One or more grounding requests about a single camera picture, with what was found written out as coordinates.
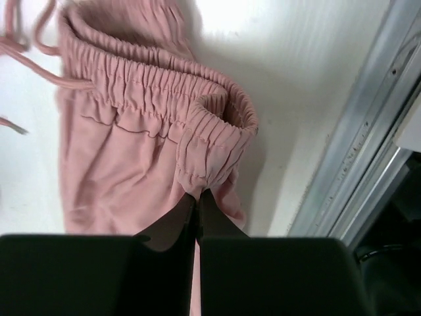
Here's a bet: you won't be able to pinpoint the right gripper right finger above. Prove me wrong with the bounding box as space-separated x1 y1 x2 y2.
199 190 372 315

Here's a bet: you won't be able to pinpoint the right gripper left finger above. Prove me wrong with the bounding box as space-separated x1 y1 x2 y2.
1 195 195 315

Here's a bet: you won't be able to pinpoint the pink trousers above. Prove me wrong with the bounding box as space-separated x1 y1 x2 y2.
1 1 258 315

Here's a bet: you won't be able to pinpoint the aluminium right rail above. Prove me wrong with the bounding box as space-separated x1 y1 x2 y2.
288 1 420 245

